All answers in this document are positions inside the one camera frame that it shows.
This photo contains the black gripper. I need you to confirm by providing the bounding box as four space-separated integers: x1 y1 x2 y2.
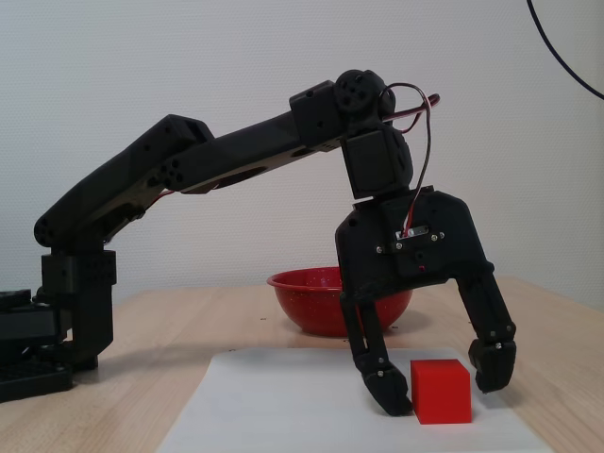
334 186 518 417

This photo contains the red cube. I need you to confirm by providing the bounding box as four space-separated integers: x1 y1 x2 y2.
409 358 473 425

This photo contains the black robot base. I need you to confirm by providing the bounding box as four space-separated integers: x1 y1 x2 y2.
0 290 76 405

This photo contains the red speckled bowl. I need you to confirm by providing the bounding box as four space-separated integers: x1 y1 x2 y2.
266 266 414 338

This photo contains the white paper sheet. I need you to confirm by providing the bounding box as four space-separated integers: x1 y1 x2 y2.
155 347 553 453

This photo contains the red white servo cable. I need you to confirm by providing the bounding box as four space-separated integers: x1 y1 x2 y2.
379 82 443 240

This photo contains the thin black wall cable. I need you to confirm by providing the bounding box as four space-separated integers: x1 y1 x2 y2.
525 0 604 101

